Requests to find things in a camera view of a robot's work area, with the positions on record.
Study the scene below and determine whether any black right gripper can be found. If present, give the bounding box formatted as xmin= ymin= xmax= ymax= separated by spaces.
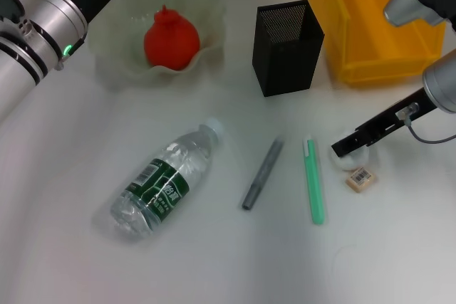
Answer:
xmin=331 ymin=87 xmax=438 ymax=159

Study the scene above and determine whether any white paper ball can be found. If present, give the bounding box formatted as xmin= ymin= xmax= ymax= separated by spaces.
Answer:
xmin=329 ymin=129 xmax=371 ymax=172

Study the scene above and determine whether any beige eraser with barcode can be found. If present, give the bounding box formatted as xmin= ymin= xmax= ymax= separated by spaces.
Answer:
xmin=344 ymin=164 xmax=378 ymax=194

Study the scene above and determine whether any green pen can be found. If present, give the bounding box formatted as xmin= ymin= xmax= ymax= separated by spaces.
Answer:
xmin=301 ymin=135 xmax=328 ymax=226

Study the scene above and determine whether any red-orange fruit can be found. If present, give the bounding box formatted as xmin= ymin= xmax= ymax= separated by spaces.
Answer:
xmin=143 ymin=4 xmax=201 ymax=71

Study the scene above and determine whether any black mesh pen holder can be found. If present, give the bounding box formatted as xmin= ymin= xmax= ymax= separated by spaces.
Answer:
xmin=252 ymin=0 xmax=326 ymax=98

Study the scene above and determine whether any clear green-label water bottle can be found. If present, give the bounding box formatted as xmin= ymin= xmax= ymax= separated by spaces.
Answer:
xmin=108 ymin=117 xmax=225 ymax=244

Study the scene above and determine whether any grey pen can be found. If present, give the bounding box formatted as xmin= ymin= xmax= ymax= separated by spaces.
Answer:
xmin=241 ymin=136 xmax=286 ymax=211

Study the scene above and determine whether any pale green glass fruit bowl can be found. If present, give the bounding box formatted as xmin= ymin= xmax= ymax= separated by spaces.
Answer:
xmin=87 ymin=0 xmax=228 ymax=88

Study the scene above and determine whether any yellow plastic bin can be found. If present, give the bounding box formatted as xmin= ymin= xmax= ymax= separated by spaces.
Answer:
xmin=308 ymin=0 xmax=449 ymax=86

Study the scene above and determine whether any grey cable with silver plug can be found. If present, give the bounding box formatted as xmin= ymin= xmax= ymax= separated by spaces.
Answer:
xmin=395 ymin=102 xmax=456 ymax=145

